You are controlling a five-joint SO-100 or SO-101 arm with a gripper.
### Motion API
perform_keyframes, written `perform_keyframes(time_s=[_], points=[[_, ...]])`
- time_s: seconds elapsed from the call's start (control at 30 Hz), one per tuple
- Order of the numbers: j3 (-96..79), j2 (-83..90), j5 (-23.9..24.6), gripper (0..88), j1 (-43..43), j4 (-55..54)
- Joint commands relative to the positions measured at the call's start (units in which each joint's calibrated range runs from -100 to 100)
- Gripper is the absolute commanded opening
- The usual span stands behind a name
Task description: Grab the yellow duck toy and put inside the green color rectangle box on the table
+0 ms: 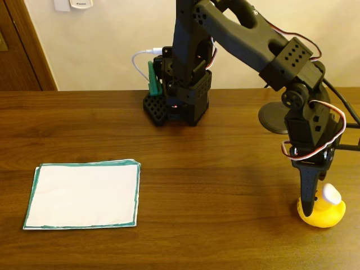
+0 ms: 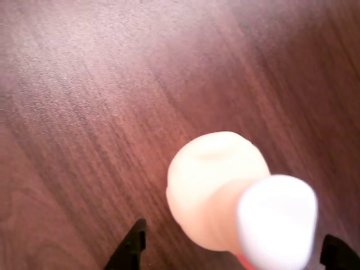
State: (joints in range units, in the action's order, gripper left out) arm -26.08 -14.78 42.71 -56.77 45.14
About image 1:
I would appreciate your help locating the brown wooden door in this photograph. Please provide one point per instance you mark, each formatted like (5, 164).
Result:
(17, 70)

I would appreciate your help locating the teal table clamp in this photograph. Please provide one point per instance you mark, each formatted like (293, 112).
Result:
(153, 84)

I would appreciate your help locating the yellow rubber duck toy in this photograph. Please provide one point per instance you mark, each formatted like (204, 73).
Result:
(329, 216)

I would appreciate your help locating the white wall switch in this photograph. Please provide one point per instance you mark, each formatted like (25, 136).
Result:
(62, 5)

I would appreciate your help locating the green-bordered white paper sheet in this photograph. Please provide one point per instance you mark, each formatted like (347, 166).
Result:
(84, 194)

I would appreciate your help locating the white wall thermostat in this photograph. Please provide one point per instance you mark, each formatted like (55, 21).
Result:
(81, 3)

